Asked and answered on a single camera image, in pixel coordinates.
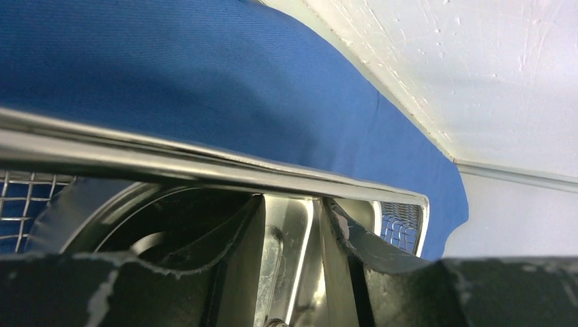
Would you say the steel instrument pan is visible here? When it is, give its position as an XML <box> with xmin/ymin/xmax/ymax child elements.
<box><xmin>25</xmin><ymin>178</ymin><xmax>373</xmax><ymax>326</ymax></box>

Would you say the metal mesh tray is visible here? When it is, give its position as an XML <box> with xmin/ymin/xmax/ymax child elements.
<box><xmin>1</xmin><ymin>108</ymin><xmax>430</xmax><ymax>255</ymax></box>

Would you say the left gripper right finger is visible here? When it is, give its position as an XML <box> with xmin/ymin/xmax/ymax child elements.
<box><xmin>322</xmin><ymin>200</ymin><xmax>577</xmax><ymax>326</ymax></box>

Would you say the blue surgical wrap cloth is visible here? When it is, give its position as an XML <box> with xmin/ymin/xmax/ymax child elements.
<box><xmin>1</xmin><ymin>1</ymin><xmax>468</xmax><ymax>260</ymax></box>

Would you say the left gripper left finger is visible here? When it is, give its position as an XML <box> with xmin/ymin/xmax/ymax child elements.
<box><xmin>1</xmin><ymin>196</ymin><xmax>264</xmax><ymax>326</ymax></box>

